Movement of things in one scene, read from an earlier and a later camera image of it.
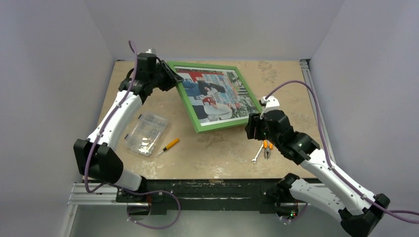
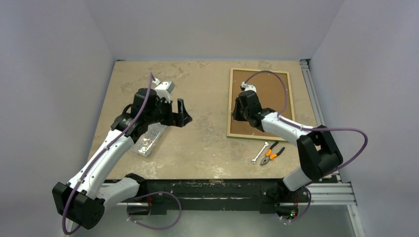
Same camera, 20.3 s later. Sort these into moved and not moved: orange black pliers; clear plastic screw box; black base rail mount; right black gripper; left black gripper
Moved: right black gripper; orange black pliers; left black gripper
Not moved: clear plastic screw box; black base rail mount
